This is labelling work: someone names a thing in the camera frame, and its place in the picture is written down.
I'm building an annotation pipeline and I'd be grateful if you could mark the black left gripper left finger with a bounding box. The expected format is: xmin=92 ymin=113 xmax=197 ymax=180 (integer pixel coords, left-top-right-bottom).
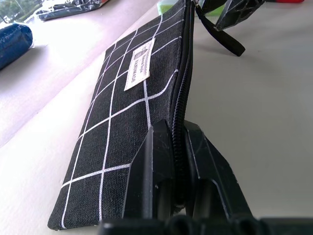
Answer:
xmin=121 ymin=119 xmax=177 ymax=219

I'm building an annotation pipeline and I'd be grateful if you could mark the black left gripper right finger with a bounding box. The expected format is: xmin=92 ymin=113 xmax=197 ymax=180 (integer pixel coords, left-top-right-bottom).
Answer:
xmin=184 ymin=120 xmax=255 ymax=218

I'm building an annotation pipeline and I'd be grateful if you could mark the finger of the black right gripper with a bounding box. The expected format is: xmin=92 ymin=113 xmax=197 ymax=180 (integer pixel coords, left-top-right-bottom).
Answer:
xmin=200 ymin=0 xmax=228 ymax=15
xmin=214 ymin=0 xmax=265 ymax=32

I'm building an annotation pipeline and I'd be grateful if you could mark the black white grid zipper pouch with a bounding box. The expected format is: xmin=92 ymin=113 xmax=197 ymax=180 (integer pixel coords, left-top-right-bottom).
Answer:
xmin=47 ymin=0 xmax=246 ymax=232

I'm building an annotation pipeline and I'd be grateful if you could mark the red marker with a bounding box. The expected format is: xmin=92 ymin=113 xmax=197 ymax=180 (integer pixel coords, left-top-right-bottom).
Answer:
xmin=265 ymin=0 xmax=304 ymax=4

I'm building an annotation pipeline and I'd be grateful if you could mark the light green highlighter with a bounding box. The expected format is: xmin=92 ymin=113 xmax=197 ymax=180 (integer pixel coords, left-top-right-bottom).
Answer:
xmin=157 ymin=1 xmax=231 ymax=17

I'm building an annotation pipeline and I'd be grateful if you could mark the blue fabric pouch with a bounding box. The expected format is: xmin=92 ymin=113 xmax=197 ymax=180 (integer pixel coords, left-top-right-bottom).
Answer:
xmin=0 ymin=23 xmax=34 ymax=71

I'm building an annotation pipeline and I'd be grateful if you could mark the dark blue plastic-wrapped package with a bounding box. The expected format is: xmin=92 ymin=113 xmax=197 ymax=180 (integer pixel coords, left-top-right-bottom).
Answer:
xmin=36 ymin=0 xmax=110 ymax=22

